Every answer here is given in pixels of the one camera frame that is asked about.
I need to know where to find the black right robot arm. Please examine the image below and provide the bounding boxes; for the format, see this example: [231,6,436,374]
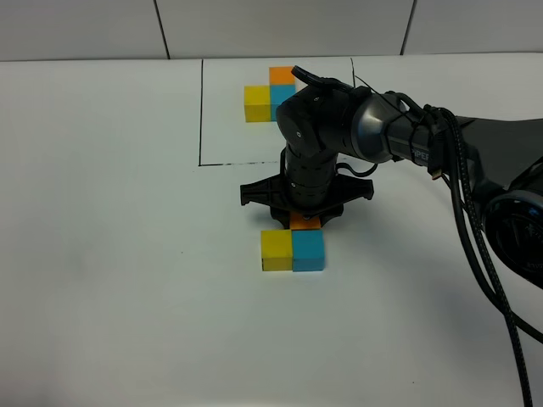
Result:
[240,67,542,286]

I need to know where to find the orange wooden cube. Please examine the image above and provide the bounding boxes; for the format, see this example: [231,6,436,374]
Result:
[289,212,322,231]

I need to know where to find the template blue cube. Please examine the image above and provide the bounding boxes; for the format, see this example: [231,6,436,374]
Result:
[270,84,296,121]

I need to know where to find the yellow wooden cube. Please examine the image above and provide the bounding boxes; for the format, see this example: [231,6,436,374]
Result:
[260,230,294,271]

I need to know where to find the template yellow cube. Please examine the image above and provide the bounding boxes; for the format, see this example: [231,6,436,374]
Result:
[244,86,272,123]

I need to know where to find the template orange cube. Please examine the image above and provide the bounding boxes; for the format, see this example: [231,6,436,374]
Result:
[269,66,295,86]

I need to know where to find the black camera cable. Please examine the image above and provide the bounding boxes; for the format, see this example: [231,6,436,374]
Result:
[351,74,543,407]

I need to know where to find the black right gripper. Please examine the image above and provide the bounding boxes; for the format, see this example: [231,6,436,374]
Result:
[240,144,374,227]

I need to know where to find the blue wooden cube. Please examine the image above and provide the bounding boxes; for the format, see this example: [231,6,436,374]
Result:
[292,230,326,272]

